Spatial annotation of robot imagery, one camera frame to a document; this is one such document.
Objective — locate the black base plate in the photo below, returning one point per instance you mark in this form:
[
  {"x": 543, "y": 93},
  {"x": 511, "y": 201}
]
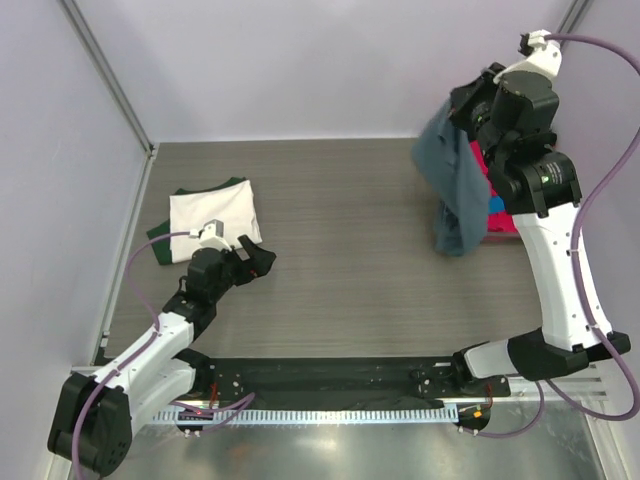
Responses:
[{"x": 348, "y": 384}]

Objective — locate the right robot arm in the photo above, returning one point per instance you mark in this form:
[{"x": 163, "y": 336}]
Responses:
[{"x": 509, "y": 115}]

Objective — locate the red t shirt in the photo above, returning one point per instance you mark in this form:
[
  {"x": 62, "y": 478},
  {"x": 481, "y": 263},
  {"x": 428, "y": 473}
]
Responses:
[{"x": 502, "y": 222}]

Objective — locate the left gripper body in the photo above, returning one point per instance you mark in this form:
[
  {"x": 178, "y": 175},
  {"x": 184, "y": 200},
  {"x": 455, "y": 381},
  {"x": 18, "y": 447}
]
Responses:
[{"x": 234, "y": 270}]

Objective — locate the slotted cable duct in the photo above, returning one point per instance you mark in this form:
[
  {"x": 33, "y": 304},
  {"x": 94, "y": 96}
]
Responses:
[{"x": 173, "y": 416}]

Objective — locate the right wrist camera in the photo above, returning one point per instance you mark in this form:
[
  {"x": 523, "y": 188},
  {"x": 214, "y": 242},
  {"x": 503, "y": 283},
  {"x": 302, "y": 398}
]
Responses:
[{"x": 541, "y": 56}]

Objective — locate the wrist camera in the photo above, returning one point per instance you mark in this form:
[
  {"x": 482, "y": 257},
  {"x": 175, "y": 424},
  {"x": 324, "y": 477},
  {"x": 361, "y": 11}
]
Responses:
[
  {"x": 211, "y": 235},
  {"x": 541, "y": 56}
]

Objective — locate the folded white t shirt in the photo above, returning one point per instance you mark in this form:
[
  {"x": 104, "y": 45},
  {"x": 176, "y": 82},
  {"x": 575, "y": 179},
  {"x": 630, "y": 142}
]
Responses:
[{"x": 232, "y": 205}]

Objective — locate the grey plastic bin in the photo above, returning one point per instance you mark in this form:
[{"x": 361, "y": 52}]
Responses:
[{"x": 501, "y": 238}]

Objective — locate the left aluminium frame post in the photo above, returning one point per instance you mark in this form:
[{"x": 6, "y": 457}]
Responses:
[{"x": 98, "y": 58}]

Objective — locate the aluminium frame post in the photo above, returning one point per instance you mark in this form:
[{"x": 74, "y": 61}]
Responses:
[
  {"x": 98, "y": 58},
  {"x": 574, "y": 16}
]

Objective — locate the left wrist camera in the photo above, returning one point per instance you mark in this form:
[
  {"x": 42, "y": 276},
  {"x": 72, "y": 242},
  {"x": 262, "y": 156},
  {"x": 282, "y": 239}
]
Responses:
[{"x": 211, "y": 235}]

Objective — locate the aluminium front rail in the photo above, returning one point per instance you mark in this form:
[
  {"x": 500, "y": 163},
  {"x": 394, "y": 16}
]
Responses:
[{"x": 582, "y": 386}]

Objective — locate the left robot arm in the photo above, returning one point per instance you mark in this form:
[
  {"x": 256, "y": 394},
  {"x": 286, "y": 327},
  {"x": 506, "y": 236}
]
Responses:
[{"x": 98, "y": 415}]

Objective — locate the folded dark green t shirt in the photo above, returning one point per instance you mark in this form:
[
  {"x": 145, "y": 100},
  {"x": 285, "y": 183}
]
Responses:
[{"x": 162, "y": 248}]

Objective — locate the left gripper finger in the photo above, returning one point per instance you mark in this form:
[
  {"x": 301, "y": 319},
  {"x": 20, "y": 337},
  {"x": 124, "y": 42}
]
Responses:
[
  {"x": 260, "y": 261},
  {"x": 247, "y": 245}
]

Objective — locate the bright blue t shirt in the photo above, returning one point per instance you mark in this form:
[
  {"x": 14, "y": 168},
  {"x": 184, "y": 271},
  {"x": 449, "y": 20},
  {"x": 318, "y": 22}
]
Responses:
[{"x": 496, "y": 205}]

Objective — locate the right aluminium frame post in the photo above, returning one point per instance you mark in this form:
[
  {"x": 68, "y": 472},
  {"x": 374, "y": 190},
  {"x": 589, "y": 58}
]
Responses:
[{"x": 574, "y": 16}]

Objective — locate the grey blue t shirt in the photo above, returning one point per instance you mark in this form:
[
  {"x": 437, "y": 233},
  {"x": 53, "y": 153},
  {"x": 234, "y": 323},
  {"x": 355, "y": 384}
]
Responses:
[{"x": 443, "y": 155}]

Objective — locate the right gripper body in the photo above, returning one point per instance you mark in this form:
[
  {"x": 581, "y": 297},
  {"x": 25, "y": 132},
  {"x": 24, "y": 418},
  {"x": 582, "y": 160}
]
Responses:
[{"x": 475, "y": 111}]

